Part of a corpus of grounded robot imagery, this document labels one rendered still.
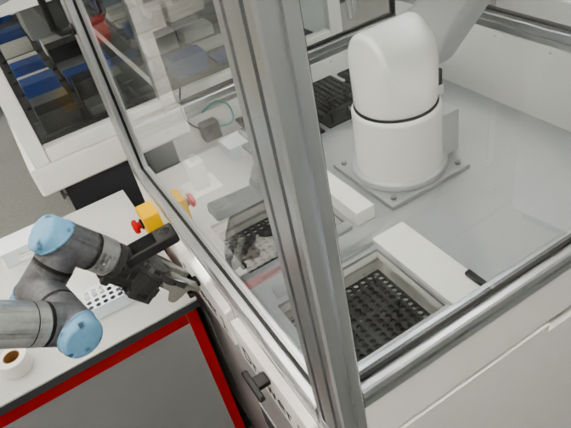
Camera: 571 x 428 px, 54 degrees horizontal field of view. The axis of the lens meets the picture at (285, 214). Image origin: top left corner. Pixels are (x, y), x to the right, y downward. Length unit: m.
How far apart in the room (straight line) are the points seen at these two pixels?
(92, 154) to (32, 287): 0.92
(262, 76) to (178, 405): 1.33
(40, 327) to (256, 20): 0.66
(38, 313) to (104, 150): 1.05
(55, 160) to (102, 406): 0.79
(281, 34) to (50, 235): 0.70
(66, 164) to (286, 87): 1.52
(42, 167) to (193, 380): 0.82
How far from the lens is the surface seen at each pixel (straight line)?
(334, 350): 0.69
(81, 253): 1.09
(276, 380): 1.03
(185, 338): 1.53
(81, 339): 1.00
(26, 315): 0.96
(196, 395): 1.70
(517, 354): 1.06
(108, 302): 1.48
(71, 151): 1.92
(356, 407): 0.81
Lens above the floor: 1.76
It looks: 38 degrees down
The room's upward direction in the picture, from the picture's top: 13 degrees counter-clockwise
